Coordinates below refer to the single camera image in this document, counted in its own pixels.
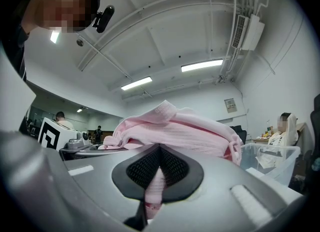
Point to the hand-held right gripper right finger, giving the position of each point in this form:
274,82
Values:
220,196

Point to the pink garment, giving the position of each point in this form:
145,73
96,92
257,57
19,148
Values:
180,131

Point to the black mesh office chair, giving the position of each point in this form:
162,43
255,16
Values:
313,138

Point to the person's head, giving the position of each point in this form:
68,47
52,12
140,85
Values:
60,6

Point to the long ceiling light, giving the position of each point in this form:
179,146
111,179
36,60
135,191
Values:
202,65
137,83
54,37

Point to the clear plastic storage bin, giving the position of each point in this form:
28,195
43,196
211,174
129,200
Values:
280,161

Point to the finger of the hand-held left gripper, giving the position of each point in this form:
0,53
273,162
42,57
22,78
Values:
95,151

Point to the white ceiling air conditioner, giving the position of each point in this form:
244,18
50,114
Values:
247,32

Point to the black head-mounted camera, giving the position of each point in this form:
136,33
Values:
105,19

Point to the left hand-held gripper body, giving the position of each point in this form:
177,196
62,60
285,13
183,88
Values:
62,136

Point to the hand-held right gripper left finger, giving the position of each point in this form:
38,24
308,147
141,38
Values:
105,183

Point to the round ceiling detector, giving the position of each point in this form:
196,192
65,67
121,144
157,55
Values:
80,43

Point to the wall notice sign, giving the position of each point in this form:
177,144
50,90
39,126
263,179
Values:
230,105

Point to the wooden desk with white legs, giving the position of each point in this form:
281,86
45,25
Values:
260,140

